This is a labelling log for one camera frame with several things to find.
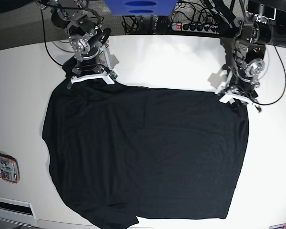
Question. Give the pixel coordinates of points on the blue plastic bin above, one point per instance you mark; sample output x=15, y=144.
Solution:
x=140, y=7

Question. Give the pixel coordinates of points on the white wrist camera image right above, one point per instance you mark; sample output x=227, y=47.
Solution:
x=225, y=96

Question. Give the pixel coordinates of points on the black box under bin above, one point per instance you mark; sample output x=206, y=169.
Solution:
x=162, y=25

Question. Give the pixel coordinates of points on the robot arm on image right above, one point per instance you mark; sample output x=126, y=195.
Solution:
x=248, y=48

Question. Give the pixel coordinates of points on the power strip with red switch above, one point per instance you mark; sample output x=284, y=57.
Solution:
x=194, y=27

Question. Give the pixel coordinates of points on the black T-shirt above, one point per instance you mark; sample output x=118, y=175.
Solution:
x=121, y=152

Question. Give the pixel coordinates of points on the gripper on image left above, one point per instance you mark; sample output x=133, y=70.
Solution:
x=89, y=66

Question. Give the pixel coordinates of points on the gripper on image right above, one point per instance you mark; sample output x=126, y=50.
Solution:
x=242, y=89

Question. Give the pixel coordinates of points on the white table cable slot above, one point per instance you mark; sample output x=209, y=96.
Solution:
x=10, y=206

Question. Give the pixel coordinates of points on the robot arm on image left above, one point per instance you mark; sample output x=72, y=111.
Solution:
x=86, y=36

